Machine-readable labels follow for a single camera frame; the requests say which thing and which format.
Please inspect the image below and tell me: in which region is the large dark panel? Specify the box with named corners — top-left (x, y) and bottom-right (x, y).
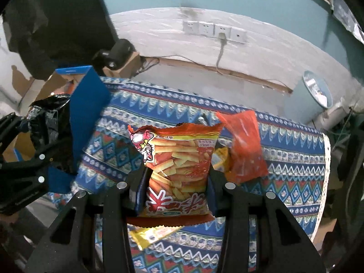
top-left (0, 0), bottom-right (119, 81)

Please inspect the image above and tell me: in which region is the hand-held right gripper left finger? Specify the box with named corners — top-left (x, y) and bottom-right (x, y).
top-left (24, 166), bottom-right (151, 273)

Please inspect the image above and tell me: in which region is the black floor cable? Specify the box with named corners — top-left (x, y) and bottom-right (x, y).
top-left (139, 57), bottom-right (160, 72)

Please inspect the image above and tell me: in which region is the yellow snack packet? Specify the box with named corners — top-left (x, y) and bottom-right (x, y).
top-left (129, 224), bottom-right (184, 251)
top-left (212, 146), bottom-right (233, 174)

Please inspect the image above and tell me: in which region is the blue patterned tablecloth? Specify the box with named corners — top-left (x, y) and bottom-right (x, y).
top-left (47, 77), bottom-right (332, 273)

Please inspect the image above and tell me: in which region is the red fries snack bag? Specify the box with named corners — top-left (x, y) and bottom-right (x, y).
top-left (127, 121), bottom-right (227, 228)

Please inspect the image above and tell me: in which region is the beige plug with cable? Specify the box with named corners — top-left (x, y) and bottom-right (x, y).
top-left (215, 33), bottom-right (228, 72)

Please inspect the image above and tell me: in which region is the white paper waste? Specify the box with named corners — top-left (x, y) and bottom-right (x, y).
top-left (306, 78), bottom-right (328, 103)

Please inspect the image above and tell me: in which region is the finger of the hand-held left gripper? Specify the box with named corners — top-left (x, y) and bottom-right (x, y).
top-left (0, 113), bottom-right (32, 152)
top-left (0, 152), bottom-right (73, 216)

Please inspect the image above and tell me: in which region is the blue cardboard box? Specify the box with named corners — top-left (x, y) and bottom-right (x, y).
top-left (0, 66), bottom-right (112, 195)

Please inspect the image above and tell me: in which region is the grey-blue trash bin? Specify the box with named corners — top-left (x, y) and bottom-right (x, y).
top-left (293, 71), bottom-right (334, 126)

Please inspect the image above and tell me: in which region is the small brown cardboard box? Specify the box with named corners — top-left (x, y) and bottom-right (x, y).
top-left (102, 52), bottom-right (143, 78)

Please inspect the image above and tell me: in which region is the red transparent snack bag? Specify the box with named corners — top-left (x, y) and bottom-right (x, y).
top-left (215, 110), bottom-right (269, 184)

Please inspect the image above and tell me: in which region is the black snack bag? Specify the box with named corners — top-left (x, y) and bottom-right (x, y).
top-left (27, 93), bottom-right (78, 174)

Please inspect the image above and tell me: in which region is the white jug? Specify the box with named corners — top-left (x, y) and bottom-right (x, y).
top-left (314, 98), bottom-right (354, 132)

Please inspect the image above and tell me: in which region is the black cylindrical device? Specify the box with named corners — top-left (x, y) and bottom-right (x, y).
top-left (92, 38), bottom-right (136, 70)

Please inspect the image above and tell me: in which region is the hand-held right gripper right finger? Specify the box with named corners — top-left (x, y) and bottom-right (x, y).
top-left (207, 168), bottom-right (326, 273)

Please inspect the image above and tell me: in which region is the silver foil sheet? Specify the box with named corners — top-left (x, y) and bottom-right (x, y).
top-left (330, 0), bottom-right (364, 44)

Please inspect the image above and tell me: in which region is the white wall socket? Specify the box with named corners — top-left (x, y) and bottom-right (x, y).
top-left (214, 24), bottom-right (232, 40)
top-left (198, 22), bottom-right (215, 37)
top-left (183, 20), bottom-right (200, 35)
top-left (230, 27), bottom-right (247, 44)

